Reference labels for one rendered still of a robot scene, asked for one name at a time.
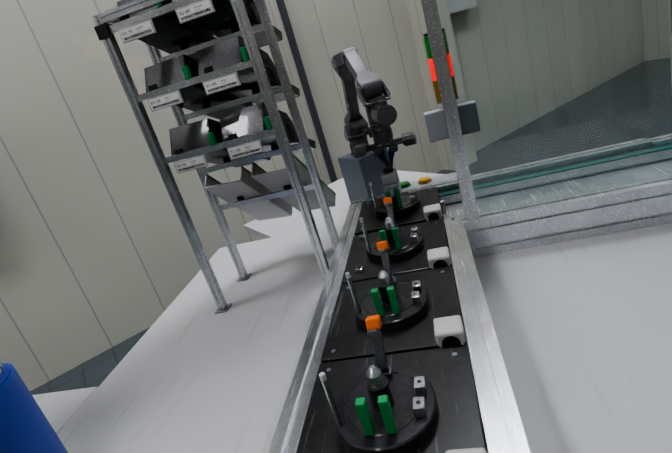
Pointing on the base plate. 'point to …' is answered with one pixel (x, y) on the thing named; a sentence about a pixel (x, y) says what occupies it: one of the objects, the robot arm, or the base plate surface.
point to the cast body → (390, 180)
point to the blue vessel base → (23, 419)
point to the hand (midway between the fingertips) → (388, 160)
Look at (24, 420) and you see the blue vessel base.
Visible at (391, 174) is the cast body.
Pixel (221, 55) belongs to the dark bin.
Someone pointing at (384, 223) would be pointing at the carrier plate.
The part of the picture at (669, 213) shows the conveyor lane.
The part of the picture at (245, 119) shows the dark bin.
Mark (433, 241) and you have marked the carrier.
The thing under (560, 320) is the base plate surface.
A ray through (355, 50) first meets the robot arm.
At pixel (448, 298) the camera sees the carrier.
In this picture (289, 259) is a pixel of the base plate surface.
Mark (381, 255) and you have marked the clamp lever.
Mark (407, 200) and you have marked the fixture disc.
